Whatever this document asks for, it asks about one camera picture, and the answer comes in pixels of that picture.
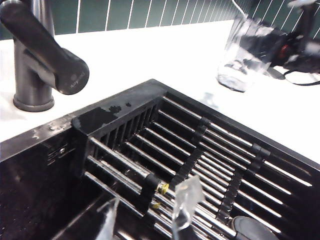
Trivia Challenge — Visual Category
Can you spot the clear left gripper left finger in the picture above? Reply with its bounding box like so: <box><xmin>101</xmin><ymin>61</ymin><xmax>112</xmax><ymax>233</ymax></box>
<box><xmin>95</xmin><ymin>196</ymin><xmax>121</xmax><ymax>240</ymax></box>

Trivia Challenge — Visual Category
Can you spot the black kitchen sink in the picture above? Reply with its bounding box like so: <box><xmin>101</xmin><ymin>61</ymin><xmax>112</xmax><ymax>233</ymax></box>
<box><xmin>0</xmin><ymin>78</ymin><xmax>320</xmax><ymax>240</ymax></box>

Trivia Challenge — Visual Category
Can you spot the dark grey lever faucet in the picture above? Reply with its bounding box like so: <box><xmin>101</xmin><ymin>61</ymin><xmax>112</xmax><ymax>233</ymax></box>
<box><xmin>0</xmin><ymin>0</ymin><xmax>90</xmax><ymax>113</ymax></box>

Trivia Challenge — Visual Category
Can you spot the black sink drying rack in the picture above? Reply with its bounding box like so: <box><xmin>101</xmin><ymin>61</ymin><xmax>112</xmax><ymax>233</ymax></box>
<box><xmin>71</xmin><ymin>86</ymin><xmax>320</xmax><ymax>240</ymax></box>

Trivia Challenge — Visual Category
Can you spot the clear glass mug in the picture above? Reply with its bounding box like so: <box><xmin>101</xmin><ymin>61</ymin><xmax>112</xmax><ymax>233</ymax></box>
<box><xmin>216</xmin><ymin>12</ymin><xmax>288</xmax><ymax>93</ymax></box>

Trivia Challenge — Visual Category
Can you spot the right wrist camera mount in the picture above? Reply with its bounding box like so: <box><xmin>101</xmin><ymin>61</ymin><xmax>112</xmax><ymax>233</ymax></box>
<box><xmin>287</xmin><ymin>0</ymin><xmax>320</xmax><ymax>48</ymax></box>

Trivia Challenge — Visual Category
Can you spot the clear left gripper right finger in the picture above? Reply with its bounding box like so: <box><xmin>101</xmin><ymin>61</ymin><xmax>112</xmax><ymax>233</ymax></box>
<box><xmin>170</xmin><ymin>174</ymin><xmax>206</xmax><ymax>240</ymax></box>

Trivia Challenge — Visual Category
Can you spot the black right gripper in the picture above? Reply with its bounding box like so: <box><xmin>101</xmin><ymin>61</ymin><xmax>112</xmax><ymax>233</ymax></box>
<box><xmin>271</xmin><ymin>24</ymin><xmax>320</xmax><ymax>76</ymax></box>

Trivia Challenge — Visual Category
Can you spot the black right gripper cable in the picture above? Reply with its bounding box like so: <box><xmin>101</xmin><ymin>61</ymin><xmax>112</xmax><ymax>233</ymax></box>
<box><xmin>283</xmin><ymin>68</ymin><xmax>320</xmax><ymax>87</ymax></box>

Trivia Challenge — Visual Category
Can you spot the thin white cable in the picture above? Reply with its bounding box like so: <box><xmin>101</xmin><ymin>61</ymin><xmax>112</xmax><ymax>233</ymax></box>
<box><xmin>230</xmin><ymin>0</ymin><xmax>249</xmax><ymax>18</ymax></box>

